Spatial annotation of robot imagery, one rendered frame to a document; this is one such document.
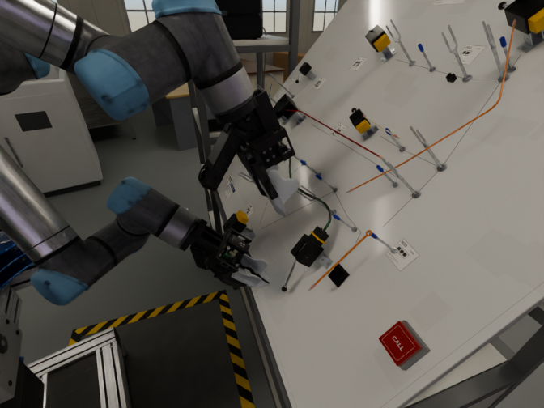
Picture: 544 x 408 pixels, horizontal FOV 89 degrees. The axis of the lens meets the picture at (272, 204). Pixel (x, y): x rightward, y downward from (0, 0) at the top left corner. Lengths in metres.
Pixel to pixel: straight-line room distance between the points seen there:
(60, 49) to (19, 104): 2.84
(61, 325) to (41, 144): 1.81
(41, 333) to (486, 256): 2.18
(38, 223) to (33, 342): 1.70
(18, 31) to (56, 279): 0.35
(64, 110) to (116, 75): 2.94
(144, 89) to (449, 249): 0.54
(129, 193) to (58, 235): 0.13
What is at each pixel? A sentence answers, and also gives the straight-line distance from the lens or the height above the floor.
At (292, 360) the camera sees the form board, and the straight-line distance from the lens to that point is 0.72.
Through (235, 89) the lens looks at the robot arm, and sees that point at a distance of 0.42.
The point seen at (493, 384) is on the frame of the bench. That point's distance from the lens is 0.98.
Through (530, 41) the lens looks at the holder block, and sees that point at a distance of 0.80.
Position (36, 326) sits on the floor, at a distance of 2.31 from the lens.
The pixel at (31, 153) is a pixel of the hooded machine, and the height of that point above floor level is 0.49.
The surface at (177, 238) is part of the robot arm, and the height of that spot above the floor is 1.20.
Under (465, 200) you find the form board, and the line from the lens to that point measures 0.62.
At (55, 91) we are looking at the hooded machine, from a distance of 3.28.
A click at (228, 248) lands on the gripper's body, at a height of 1.17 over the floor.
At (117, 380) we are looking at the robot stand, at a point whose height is 0.23.
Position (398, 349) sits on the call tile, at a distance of 0.55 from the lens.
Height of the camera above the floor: 1.55
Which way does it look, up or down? 34 degrees down
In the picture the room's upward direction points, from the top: straight up
